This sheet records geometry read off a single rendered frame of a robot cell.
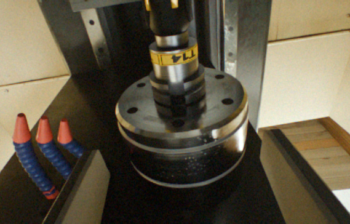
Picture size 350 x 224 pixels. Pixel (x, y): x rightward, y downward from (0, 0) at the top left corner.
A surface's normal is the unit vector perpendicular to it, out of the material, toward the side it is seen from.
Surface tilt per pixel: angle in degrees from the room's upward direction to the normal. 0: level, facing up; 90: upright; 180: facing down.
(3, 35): 90
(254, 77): 90
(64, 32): 90
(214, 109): 180
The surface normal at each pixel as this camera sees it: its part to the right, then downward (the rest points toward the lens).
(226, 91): -0.13, -0.82
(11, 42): 0.09, 0.56
